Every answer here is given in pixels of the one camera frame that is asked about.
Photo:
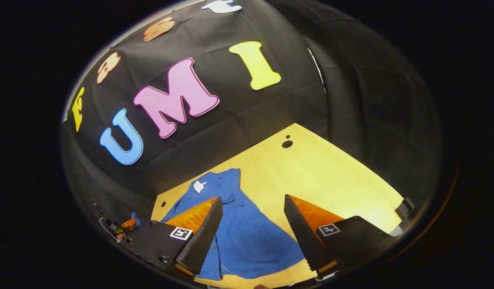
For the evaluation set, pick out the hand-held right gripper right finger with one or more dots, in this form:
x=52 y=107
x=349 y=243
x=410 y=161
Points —
x=301 y=237

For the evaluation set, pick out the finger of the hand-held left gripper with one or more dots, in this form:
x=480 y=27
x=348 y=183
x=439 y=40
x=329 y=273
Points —
x=128 y=224

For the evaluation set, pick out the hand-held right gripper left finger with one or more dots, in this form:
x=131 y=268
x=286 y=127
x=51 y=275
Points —
x=205 y=237

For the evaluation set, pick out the black bracket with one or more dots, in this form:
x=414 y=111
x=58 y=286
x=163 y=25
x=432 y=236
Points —
x=405 y=207

